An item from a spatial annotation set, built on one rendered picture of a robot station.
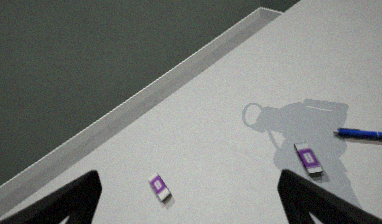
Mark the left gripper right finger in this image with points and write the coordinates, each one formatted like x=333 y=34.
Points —
x=300 y=196

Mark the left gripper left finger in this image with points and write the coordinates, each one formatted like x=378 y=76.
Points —
x=77 y=199

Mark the blue ballpoint pen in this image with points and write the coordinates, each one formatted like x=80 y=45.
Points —
x=349 y=132

